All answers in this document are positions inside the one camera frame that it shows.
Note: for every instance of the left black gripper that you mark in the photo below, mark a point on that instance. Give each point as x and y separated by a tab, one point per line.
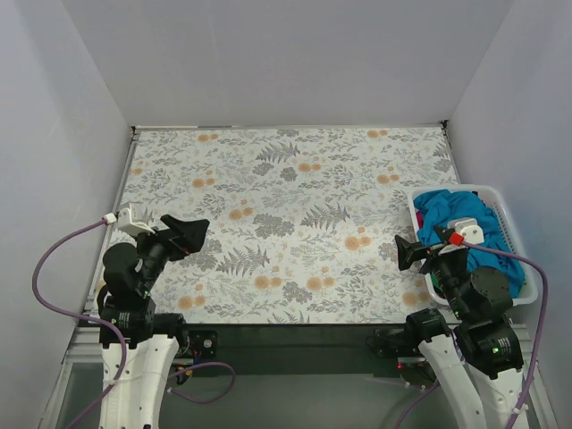
171	241

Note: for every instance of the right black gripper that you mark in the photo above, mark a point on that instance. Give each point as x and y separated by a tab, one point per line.
429	253

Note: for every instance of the blue t shirt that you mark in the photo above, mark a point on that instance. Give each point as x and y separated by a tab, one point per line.
439	207

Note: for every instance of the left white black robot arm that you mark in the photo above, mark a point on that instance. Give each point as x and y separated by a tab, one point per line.
136	370

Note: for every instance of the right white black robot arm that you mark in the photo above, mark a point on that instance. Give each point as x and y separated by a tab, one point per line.
479	363

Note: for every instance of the magenta t shirt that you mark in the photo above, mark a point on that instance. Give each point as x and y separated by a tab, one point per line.
420	220

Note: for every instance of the white plastic laundry basket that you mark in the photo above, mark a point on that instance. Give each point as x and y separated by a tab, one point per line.
492	198

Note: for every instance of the floral patterned table mat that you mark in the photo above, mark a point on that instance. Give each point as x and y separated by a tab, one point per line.
302	221

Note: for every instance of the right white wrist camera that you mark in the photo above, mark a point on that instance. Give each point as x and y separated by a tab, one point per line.
465	230

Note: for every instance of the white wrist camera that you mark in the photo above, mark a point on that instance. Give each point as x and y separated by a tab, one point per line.
465	230
133	219

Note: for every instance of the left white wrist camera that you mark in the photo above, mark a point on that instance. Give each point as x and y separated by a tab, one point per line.
133	219

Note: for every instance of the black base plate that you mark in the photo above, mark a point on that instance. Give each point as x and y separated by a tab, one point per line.
286	349

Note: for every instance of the aluminium frame rail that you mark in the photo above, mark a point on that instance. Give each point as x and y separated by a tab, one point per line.
84	347

